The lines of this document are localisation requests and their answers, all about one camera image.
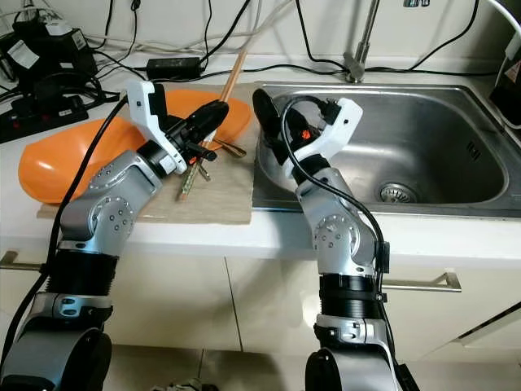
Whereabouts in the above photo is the wooden chopstick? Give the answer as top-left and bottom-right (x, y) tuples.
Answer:
(179, 49), (249, 202)

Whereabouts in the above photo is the grey robot foot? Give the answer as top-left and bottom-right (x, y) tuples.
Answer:
(175, 379), (217, 391)

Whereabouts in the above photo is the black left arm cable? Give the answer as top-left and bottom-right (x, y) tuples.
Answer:
(8, 98), (131, 391)

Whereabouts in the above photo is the black power adapter brick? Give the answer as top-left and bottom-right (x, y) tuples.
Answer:
(147, 57), (203, 81)

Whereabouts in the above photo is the sink drain strainer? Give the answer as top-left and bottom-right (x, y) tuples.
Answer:
(379, 183), (417, 204)

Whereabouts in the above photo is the white hose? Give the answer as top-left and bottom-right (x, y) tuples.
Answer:
(484, 0), (521, 51)

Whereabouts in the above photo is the chrome faucet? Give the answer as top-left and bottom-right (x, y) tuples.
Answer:
(344, 0), (382, 84)

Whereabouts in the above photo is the black appliance with warning label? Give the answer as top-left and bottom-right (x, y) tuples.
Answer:
(491, 45), (521, 130)

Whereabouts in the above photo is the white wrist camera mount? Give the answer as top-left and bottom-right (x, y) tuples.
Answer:
(126, 80), (189, 174)
(281, 98), (364, 182)

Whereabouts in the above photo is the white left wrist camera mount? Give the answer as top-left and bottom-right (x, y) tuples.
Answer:
(126, 80), (189, 174)

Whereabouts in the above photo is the steel fork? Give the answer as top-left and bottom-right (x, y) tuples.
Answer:
(191, 159), (212, 185)

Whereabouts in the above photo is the beige kitchen base cabinet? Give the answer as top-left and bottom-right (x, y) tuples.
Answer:
(0, 243), (521, 363)

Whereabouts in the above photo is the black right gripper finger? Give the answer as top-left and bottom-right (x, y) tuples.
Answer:
(252, 88), (287, 152)

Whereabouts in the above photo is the orange plate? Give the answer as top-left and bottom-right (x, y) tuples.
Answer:
(142, 88), (252, 152)

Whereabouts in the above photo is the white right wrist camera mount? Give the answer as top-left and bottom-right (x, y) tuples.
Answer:
(281, 98), (364, 182)

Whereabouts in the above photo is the stainless steel sink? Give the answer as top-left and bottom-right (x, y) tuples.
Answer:
(251, 81), (521, 217)

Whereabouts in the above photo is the beige woven placemat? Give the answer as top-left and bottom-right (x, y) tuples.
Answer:
(37, 81), (257, 226)

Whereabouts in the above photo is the black battery charger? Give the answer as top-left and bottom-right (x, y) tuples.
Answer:
(4, 18), (100, 92)

